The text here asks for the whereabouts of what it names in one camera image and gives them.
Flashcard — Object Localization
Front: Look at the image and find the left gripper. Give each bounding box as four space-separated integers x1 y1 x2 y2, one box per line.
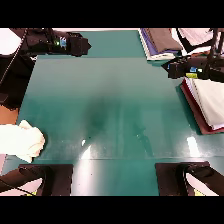
67 32 93 58

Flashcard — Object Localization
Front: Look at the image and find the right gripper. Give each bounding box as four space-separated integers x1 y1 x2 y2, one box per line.
161 56 188 80

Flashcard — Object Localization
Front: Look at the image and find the cream T-shirt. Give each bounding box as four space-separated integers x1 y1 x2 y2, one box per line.
0 119 47 164

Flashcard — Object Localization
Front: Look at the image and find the grey-brown garment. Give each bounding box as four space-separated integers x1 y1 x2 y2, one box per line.
144 27 183 54

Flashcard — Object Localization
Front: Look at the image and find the purple garment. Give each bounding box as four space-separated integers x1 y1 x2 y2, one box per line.
139 28 181 58

